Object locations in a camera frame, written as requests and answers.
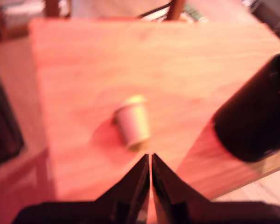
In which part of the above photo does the cream coffee capsule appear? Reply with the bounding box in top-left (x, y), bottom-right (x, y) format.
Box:
top-left (112, 94), bottom-right (152, 151)

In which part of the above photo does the black Elwood mug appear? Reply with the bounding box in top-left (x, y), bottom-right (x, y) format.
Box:
top-left (211, 53), bottom-right (280, 163)

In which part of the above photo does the printed floor mat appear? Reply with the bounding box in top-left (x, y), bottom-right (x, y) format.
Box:
top-left (144, 3), bottom-right (210, 24)

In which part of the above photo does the wooden chair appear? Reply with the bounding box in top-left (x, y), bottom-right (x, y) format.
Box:
top-left (43, 0), bottom-right (186, 21)

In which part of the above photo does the stack of magazines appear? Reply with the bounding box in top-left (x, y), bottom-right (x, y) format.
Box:
top-left (1, 0), bottom-right (44, 28)

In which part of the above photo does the wooden bookshelf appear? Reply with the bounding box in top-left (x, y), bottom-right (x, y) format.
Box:
top-left (0, 0), bottom-right (45, 42)

